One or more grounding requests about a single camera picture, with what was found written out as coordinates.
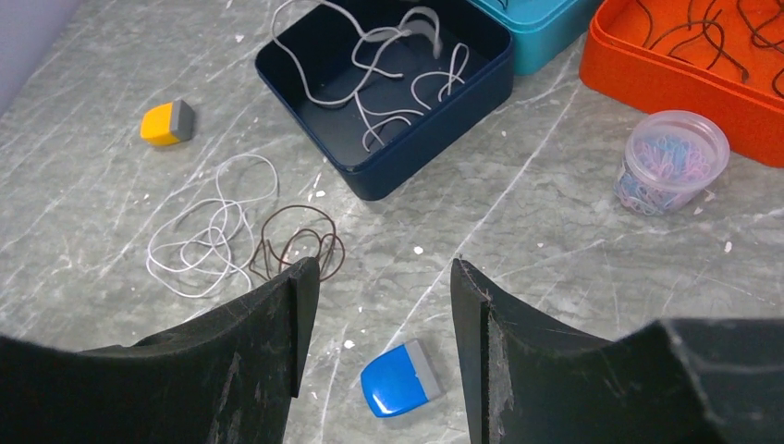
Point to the navy blue box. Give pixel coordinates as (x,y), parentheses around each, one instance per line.
(383,87)

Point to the yellow grey block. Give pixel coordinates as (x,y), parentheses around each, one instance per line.
(168,124)

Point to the clear paperclip jar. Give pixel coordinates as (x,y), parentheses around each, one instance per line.
(669,158)

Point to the orange box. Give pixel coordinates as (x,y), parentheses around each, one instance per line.
(719,59)

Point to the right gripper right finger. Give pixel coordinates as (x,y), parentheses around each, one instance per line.
(529,378)

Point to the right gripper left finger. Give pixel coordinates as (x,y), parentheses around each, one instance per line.
(226,376)

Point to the teal box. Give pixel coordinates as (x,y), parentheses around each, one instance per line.
(540,29)

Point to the blue grey block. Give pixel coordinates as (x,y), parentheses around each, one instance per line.
(400,380)

